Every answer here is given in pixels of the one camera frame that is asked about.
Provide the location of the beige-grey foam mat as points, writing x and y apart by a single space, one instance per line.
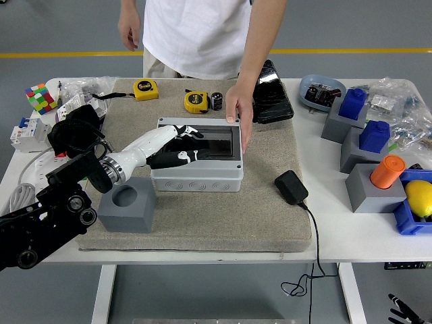
209 222

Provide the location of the person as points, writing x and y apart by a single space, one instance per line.
195 33

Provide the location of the grey breaker module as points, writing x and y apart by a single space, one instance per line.
101 108

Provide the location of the person's right hand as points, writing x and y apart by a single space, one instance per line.
130 32

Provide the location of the clear bag of small parts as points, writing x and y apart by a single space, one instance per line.
86 86

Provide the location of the slim pen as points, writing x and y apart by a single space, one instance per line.
59 91

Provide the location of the black table control panel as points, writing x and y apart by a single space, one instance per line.
405 265

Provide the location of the orange cylinder battery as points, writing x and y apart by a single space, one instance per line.
387 172

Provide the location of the light blue bowl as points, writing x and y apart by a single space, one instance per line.
308 82

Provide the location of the small black capacitor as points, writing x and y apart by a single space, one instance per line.
216 101

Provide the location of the black power adapter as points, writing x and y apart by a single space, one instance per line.
291 186

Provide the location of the black glossy case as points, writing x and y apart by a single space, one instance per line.
273 101

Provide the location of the smoky transparent box lid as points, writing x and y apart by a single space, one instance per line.
219 145

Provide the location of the dark electronic parts pile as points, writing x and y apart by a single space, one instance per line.
322 94

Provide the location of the blue bottle-shaped block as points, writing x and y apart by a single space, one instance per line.
352 104
374 136

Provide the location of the blue plastic bin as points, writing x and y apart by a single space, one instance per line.
406 224

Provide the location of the white table leg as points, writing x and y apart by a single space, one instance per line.
352 293
103 293

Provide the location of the large colourful puzzle cube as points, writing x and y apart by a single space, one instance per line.
40 99

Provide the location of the person's left forearm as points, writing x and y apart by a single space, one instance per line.
261 47

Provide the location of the white purple printed packet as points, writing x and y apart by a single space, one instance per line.
67 108

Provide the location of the person's right forearm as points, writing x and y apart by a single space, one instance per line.
130 6

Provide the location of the grey block with round hole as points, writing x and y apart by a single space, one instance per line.
128 216

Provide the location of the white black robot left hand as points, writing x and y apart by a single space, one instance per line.
148 141

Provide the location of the grey block holder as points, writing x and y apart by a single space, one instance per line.
332 130
352 158
368 199

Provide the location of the black cloth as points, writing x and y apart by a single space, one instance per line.
82 114

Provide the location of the yellow round tape measure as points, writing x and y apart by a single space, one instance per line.
196 101

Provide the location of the white circuit breaker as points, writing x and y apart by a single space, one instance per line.
30 135

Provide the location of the yellow lemon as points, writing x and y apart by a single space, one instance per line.
418 197

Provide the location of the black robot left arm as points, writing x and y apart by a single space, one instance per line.
50 216

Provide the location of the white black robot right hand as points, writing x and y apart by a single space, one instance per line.
406 319

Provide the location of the grey electrical enclosure box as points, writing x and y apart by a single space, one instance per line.
197 177

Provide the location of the person's left hand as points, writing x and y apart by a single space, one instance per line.
246 114

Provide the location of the white power strip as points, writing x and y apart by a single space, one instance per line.
44 168

